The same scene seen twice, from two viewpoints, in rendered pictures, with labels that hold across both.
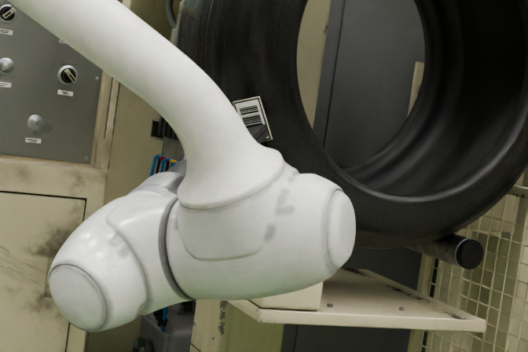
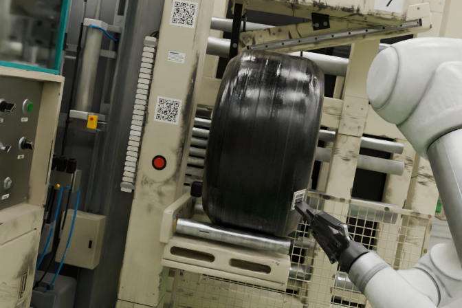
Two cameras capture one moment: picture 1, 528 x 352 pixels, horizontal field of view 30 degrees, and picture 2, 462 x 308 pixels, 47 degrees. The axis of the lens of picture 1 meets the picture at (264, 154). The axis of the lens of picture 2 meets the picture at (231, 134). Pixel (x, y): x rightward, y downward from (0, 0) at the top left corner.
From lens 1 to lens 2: 1.56 m
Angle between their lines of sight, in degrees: 60
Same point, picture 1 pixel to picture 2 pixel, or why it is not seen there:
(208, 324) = (144, 286)
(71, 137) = (20, 187)
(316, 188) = not seen: outside the picture
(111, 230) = (426, 296)
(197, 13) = (257, 141)
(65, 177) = (30, 218)
